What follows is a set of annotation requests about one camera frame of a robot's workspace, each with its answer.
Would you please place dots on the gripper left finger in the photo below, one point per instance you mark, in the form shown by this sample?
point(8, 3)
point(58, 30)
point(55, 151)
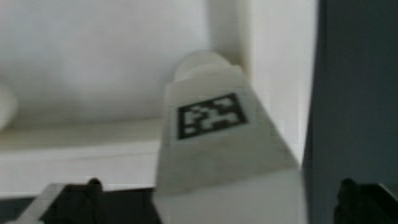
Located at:
point(83, 204)

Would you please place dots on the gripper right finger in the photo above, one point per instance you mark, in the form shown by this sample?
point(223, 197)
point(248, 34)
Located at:
point(367, 203)

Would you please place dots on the white table leg with tag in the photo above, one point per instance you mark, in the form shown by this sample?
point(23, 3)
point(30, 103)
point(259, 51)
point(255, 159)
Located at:
point(229, 174)

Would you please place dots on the white square tabletop part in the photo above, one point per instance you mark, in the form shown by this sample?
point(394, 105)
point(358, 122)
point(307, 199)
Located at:
point(140, 78)

